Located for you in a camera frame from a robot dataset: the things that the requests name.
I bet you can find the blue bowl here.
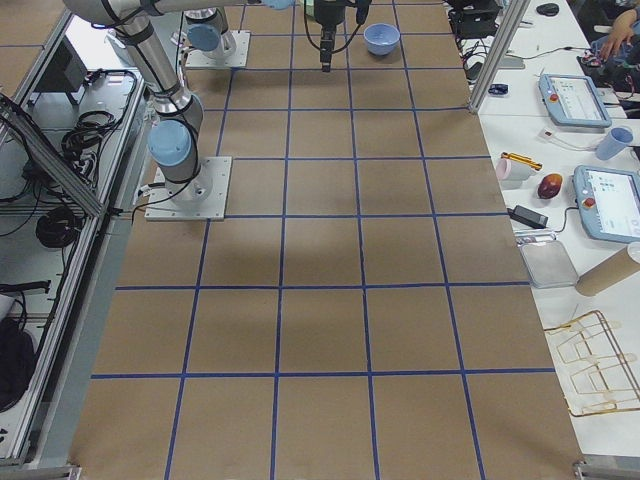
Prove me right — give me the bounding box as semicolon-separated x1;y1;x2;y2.
364;23;401;56

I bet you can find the person's hand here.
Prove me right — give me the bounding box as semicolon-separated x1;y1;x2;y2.
599;9;639;61

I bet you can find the black electronics pile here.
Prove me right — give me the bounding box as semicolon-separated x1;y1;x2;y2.
447;0;502;40

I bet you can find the small blue black device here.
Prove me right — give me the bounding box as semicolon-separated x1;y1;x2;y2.
488;83;509;96

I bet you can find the black computer mouse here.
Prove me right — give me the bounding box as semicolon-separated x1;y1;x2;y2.
536;2;559;17

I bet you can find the pink cup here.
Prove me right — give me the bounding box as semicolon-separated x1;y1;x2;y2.
495;158;536;182

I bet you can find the gold metal tool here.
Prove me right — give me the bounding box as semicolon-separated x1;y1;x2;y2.
501;152;543;171

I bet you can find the white small card box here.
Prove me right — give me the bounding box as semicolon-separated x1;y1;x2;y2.
538;129;555;142

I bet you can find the upper teach pendant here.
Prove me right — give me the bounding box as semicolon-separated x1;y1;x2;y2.
538;74;612;128

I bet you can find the teach pendant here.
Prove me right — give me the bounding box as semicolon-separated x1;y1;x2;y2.
538;74;612;128
572;165;639;243

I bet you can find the black box on shelf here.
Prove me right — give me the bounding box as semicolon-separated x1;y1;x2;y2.
34;36;88;105

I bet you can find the red mango fruit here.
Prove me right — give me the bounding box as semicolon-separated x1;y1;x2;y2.
537;173;563;200

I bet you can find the black power adapter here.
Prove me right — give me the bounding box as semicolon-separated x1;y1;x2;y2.
507;205;548;229

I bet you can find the light blue plastic cup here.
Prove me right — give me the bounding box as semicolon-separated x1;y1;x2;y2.
595;126;634;161

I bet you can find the silver metal tray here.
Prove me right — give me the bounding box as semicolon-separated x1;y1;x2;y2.
515;229;578;289

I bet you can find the lower teach pendant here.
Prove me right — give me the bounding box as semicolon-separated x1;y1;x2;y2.
572;165;639;243

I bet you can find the cardboard tube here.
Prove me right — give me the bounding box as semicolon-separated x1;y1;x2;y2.
575;242;639;296

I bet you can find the black bag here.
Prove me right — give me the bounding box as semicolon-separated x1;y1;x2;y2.
0;318;36;412

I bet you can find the aluminium frame post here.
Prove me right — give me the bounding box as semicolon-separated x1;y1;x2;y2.
468;0;530;114

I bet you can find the aluminium diagonal frame beam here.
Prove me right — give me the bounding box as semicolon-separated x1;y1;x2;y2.
1;94;105;217

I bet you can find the coiled black cable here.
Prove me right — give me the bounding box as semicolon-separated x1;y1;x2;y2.
35;204;82;250

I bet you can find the gold wire rack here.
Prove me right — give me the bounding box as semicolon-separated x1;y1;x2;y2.
544;310;639;418

